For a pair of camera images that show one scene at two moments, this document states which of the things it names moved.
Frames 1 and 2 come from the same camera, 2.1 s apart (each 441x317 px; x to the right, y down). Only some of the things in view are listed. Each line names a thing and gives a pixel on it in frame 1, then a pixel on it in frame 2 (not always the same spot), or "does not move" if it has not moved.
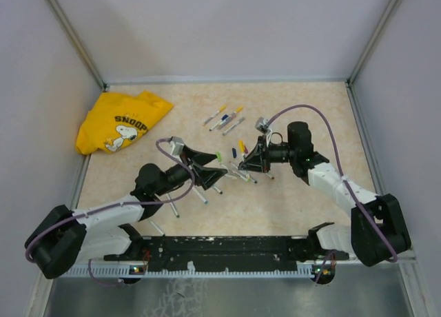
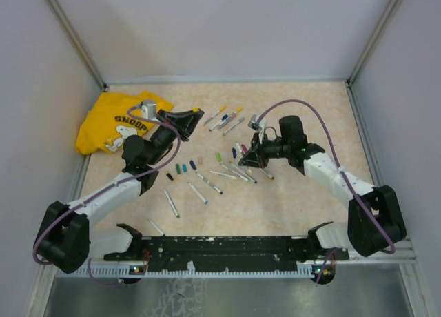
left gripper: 205,176 -> 185,121
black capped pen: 161,232 does not move
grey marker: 216,189 does not move
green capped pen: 172,206 does not move
